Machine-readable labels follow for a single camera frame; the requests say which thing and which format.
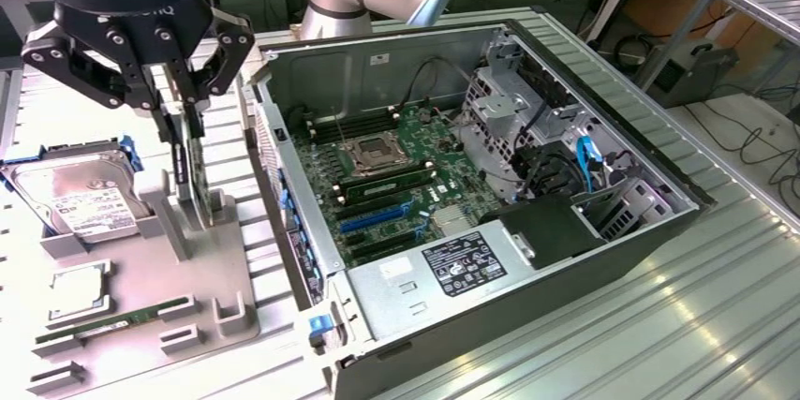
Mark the green graphics card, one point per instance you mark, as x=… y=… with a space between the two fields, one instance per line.
x=191 y=170

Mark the hard disk with blue caddy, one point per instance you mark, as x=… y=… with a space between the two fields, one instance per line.
x=81 y=189

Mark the green motherboard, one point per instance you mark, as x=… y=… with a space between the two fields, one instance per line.
x=425 y=170

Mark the blue expansion slot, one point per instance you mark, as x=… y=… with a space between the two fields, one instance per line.
x=373 y=223

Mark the metal disk bay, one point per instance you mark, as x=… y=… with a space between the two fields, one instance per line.
x=500 y=114

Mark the silver CPU chip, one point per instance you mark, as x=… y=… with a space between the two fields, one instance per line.
x=76 y=291

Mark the silver chipset heat sink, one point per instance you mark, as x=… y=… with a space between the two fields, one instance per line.
x=451 y=221

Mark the grey plastic parts rack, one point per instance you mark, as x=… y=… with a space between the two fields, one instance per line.
x=156 y=287

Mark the green RAM stick with label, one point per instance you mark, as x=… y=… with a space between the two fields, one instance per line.
x=112 y=322

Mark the grey power supply unit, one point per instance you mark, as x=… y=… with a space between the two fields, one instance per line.
x=437 y=278

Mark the blue case latch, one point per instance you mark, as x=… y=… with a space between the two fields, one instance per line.
x=319 y=325

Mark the black plastic fan shroud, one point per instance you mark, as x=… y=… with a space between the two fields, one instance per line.
x=549 y=231

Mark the open black PC case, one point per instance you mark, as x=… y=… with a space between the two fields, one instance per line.
x=563 y=287

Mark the CPU socket with metal frame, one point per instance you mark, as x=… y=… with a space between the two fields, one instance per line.
x=369 y=155

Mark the aluminium frame stand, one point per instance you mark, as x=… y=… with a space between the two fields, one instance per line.
x=744 y=2

